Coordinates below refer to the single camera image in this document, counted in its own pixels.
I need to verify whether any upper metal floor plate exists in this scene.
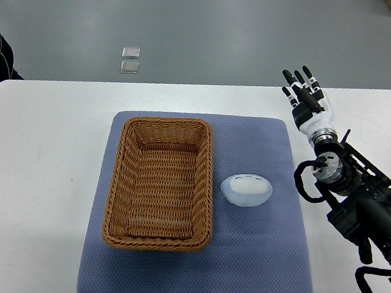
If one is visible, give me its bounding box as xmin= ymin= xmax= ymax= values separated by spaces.
xmin=122 ymin=46 xmax=141 ymax=59

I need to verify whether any brown wicker basket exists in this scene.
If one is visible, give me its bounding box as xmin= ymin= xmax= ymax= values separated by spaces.
xmin=102 ymin=116 xmax=214 ymax=253

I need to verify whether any lower metal floor plate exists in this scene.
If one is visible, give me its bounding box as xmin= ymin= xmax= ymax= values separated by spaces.
xmin=120 ymin=60 xmax=140 ymax=74

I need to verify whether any blue fabric mat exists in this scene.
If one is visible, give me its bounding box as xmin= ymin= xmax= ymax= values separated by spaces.
xmin=77 ymin=111 xmax=313 ymax=293

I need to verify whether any metal floor plate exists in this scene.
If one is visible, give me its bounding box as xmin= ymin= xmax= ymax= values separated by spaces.
xmin=122 ymin=46 xmax=141 ymax=59
xmin=120 ymin=60 xmax=140 ymax=74

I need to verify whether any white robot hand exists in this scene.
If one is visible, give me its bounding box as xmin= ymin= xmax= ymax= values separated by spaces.
xmin=282 ymin=65 xmax=335 ymax=145

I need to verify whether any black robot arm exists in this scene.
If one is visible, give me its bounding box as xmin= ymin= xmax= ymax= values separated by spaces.
xmin=282 ymin=66 xmax=391 ymax=283

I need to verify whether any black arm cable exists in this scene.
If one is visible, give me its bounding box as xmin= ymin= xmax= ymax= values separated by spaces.
xmin=291 ymin=159 xmax=331 ymax=205

